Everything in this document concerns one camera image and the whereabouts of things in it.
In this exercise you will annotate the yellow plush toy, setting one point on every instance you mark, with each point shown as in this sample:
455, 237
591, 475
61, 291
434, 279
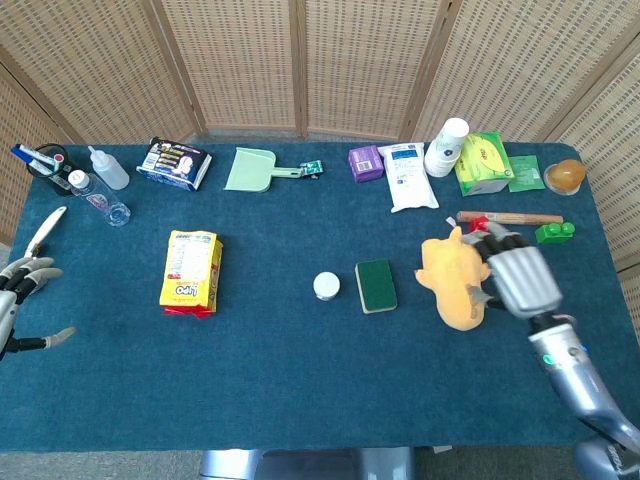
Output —
450, 280

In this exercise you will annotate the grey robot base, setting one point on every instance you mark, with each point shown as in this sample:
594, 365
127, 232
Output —
305, 465

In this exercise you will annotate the mint green dustpan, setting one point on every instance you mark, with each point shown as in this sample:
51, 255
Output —
250, 170

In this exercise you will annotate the orange bun in wrapper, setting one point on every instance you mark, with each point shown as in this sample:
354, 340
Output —
567, 175

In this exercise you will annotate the clear soap dish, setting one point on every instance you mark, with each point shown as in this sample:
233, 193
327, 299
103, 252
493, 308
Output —
548, 181

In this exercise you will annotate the clear plastic water bottle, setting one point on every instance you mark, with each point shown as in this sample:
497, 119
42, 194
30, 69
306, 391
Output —
100, 200

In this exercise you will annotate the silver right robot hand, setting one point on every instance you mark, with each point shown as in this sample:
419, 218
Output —
525, 280

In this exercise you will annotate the purple box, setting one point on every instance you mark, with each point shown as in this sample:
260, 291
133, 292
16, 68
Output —
365, 164

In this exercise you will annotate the woven wooden folding screen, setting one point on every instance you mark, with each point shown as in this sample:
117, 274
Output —
235, 60

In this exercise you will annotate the yellow red snack bag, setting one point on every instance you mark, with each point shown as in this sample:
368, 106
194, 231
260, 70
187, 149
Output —
192, 270

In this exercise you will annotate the green and yellow sponge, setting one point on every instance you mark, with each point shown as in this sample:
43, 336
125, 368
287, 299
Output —
376, 285

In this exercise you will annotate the green sachet packet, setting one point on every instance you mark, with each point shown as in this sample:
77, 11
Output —
526, 174

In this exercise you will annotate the dark blue pad package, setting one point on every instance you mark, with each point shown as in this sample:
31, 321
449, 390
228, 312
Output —
175, 162

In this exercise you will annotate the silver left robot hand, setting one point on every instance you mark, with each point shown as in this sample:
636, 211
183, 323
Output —
7, 310

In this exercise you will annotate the green toy brick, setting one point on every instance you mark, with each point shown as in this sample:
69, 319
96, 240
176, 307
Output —
554, 234

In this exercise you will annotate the white squeeze bottle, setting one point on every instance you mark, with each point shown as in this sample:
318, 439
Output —
111, 172

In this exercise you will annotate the small white jar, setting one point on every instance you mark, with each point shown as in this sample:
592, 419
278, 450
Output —
326, 285

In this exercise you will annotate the white wet wipes pack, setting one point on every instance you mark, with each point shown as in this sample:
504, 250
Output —
410, 180

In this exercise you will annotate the blue table cloth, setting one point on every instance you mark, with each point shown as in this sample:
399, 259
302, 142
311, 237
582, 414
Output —
280, 380

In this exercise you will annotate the stack of paper cups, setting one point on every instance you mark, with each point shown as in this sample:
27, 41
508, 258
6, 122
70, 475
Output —
445, 150

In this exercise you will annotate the green tissue box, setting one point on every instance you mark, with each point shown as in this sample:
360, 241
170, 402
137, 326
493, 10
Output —
485, 162

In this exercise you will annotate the white marker blue cap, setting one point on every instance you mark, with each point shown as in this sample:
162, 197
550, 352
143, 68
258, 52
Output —
40, 167
37, 154

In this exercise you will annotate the small red toy block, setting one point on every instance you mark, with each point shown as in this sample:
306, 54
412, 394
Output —
479, 221

